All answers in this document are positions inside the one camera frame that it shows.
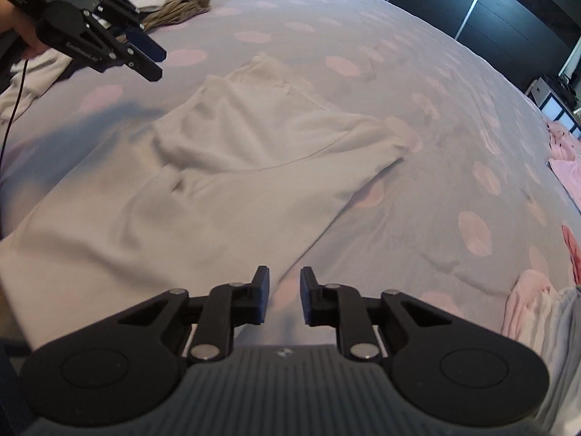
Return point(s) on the brown garment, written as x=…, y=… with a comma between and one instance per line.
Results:
x=181, y=9

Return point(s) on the small dark object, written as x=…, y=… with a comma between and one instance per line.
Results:
x=569, y=88

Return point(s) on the white striped garment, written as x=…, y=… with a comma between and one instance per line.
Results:
x=563, y=349

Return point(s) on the grey pink-dotted duvet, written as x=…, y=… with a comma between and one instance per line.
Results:
x=454, y=168

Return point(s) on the person's left hand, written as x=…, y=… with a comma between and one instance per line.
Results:
x=25, y=38

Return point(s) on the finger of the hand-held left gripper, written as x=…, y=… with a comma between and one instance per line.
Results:
x=152, y=50
x=145, y=70

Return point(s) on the white shirt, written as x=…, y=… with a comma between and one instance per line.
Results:
x=204, y=168

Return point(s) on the pink patterned pillow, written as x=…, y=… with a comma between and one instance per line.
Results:
x=567, y=168

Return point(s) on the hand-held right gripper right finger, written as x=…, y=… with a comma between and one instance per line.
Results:
x=306, y=297

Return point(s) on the pink cushion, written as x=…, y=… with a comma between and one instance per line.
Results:
x=573, y=254

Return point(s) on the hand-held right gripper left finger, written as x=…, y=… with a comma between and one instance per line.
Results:
x=264, y=295

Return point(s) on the white nightstand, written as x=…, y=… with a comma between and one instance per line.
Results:
x=551, y=102

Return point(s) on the pale pink garment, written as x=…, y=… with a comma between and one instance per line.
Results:
x=526, y=299

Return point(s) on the dark wardrobe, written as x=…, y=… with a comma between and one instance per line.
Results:
x=499, y=13

